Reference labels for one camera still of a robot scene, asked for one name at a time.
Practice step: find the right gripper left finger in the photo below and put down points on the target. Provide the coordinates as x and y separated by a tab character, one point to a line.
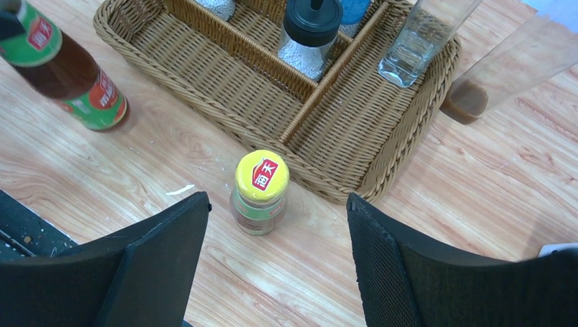
140	275

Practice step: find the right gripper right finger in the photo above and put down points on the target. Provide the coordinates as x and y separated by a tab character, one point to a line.
407	278

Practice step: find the green sauce bottle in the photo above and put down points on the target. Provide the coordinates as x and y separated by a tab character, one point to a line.
59	68
258	198

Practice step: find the woven wicker divided basket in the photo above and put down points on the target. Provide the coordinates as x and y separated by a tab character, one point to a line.
351	131

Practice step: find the silver-lid pepper jar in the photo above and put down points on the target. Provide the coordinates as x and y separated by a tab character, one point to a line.
353	13

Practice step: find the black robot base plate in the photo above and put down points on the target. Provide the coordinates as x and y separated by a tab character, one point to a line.
26	234

